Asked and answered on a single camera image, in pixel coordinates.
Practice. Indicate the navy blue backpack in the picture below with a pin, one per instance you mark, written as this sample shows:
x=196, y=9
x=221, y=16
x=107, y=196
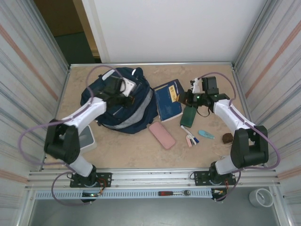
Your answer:
x=131, y=117

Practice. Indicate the green pencil case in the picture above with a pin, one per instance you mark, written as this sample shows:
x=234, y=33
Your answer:
x=188, y=116

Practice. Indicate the large blue book yellow label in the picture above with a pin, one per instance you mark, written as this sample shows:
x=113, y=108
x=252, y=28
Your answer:
x=167, y=106

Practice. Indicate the white marker blue cap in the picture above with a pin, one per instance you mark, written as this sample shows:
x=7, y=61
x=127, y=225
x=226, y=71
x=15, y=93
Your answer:
x=185, y=129

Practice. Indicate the light blue correction tape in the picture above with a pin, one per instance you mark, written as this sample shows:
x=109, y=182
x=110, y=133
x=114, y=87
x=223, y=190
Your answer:
x=204, y=133

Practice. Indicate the pink pencil case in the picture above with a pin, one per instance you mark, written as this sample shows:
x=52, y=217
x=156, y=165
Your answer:
x=162, y=135

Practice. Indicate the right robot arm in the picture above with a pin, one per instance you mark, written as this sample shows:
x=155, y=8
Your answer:
x=249, y=148

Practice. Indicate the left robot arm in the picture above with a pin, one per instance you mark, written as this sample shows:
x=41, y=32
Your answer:
x=61, y=143

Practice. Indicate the white grey box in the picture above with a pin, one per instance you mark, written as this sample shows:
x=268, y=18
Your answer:
x=89, y=141

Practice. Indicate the grey tape roll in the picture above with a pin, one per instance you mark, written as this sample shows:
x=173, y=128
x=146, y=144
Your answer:
x=255, y=199

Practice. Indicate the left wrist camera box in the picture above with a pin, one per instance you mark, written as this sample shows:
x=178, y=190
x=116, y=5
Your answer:
x=129, y=87

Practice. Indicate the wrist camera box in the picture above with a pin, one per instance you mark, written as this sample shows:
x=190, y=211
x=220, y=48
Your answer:
x=197, y=86
x=129, y=87

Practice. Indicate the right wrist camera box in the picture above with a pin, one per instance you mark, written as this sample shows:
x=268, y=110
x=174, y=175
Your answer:
x=197, y=86

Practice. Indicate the aluminium table frame bar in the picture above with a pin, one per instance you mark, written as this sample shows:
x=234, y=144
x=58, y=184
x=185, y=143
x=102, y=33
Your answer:
x=188, y=63

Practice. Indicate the aluminium mounting rail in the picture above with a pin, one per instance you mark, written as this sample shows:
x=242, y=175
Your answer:
x=152, y=176

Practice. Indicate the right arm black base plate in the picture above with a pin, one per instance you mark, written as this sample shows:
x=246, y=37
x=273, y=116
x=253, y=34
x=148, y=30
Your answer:
x=200, y=179

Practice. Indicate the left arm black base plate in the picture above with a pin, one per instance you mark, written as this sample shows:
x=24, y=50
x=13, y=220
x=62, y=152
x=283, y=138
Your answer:
x=104, y=180

